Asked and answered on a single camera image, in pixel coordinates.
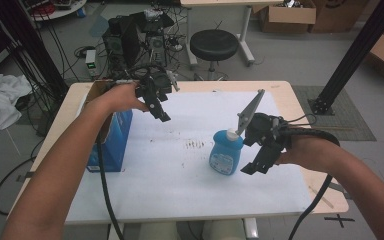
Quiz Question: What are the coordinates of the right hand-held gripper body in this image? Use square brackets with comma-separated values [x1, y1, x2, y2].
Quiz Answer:
[236, 88, 293, 158]

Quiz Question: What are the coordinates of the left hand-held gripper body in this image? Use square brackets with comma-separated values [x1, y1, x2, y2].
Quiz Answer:
[134, 68, 181, 102]

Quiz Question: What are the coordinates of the blue bottle with white cap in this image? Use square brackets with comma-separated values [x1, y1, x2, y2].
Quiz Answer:
[208, 128, 245, 177]

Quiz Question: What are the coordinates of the blue cardboard box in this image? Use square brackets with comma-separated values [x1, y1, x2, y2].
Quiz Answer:
[79, 79, 134, 174]

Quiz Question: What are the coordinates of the person's left hand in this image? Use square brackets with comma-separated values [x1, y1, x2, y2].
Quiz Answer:
[93, 82, 150, 115]

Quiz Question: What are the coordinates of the person's right hand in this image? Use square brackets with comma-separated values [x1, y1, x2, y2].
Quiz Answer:
[274, 134, 319, 168]

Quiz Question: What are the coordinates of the grey computer tower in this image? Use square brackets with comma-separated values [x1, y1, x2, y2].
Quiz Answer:
[144, 33, 169, 68]

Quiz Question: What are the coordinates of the black computer tower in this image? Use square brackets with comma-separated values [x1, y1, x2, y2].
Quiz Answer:
[101, 11, 176, 73]

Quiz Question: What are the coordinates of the small white power unit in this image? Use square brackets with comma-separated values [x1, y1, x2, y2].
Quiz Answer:
[84, 49, 98, 79]

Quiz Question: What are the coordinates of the black round stool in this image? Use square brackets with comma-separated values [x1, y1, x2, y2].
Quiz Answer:
[189, 28, 241, 81]

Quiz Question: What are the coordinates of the white table mat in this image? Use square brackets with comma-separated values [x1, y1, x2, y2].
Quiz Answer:
[65, 90, 315, 224]

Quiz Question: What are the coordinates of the grey floor mat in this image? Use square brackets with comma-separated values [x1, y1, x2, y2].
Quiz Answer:
[292, 85, 377, 142]

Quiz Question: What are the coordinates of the white desk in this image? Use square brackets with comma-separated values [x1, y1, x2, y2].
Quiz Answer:
[179, 0, 285, 67]

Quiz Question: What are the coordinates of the open cardboard box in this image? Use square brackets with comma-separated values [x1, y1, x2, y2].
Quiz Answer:
[258, 0, 317, 35]

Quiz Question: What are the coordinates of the round white table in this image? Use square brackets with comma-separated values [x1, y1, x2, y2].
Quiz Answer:
[22, 0, 88, 22]

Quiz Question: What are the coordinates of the black metal stand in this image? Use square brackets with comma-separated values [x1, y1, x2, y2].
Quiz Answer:
[307, 0, 384, 116]

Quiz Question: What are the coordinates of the closed cardboard box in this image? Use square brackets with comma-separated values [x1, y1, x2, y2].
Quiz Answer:
[309, 0, 370, 34]

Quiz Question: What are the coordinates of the grey tape strip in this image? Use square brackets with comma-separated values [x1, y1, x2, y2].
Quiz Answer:
[15, 171, 36, 183]

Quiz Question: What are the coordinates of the white cloth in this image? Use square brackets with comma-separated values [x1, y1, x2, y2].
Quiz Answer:
[0, 72, 33, 134]

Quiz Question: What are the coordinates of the thin black wire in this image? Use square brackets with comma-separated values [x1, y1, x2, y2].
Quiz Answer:
[286, 113, 318, 128]

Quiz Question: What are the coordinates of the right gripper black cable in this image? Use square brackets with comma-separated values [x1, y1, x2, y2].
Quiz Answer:
[281, 127, 342, 240]

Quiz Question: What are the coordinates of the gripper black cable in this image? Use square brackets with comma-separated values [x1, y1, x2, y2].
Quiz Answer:
[281, 127, 342, 240]
[94, 131, 126, 240]

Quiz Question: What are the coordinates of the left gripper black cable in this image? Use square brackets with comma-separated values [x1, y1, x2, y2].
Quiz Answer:
[94, 131, 126, 240]

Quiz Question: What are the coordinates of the black post with cables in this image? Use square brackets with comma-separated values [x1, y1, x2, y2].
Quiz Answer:
[0, 0, 70, 101]

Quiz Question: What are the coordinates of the black floor cable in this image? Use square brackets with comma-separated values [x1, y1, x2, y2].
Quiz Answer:
[0, 155, 36, 216]

